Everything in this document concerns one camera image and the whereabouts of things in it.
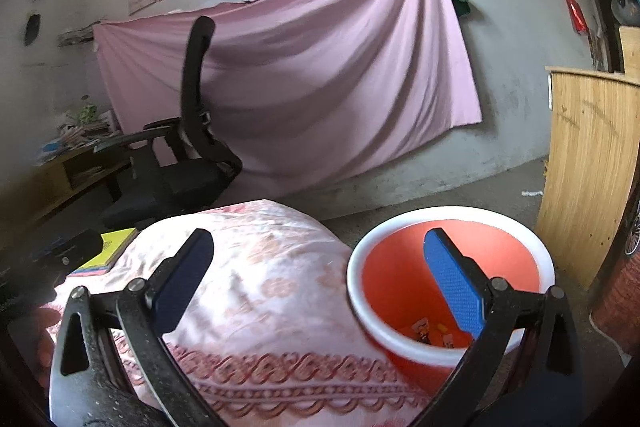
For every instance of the floral pink tablecloth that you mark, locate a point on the floral pink tablecloth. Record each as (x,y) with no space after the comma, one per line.
(280,287)

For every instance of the red hanging packet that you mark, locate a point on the red hanging packet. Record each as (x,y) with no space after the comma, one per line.
(575,14)

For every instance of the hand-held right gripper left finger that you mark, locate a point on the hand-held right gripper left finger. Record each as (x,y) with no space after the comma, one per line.
(182,279)

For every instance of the wooden desk shelf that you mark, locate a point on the wooden desk shelf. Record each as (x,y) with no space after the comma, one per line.
(45,187)

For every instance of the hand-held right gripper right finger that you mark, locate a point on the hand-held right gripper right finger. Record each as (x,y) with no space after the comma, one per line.
(455,282)

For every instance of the black oval wall object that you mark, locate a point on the black oval wall object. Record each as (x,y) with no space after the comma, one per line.
(32,29)

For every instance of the pile of papers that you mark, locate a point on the pile of papers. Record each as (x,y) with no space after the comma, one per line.
(75,134)

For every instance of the thin pink book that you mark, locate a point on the thin pink book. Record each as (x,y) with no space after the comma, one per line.
(92,271)

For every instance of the orange bin with white rim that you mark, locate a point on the orange bin with white rim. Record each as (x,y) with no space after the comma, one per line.
(400,267)

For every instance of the dark wooden frame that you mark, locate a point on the dark wooden frame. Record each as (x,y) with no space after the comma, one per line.
(602,27)

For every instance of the small wooden board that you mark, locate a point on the small wooden board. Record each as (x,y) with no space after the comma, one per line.
(630,49)

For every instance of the white floor scrap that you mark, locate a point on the white floor scrap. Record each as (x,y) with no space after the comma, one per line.
(532,193)

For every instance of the black office chair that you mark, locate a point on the black office chair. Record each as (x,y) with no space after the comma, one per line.
(192,107)

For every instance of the pink hanging cloth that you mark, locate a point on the pink hanging cloth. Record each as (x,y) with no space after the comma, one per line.
(325,72)

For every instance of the red and brown carton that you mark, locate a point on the red and brown carton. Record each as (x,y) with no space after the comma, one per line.
(422,331)

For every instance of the light wooden board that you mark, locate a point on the light wooden board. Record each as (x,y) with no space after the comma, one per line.
(585,167)

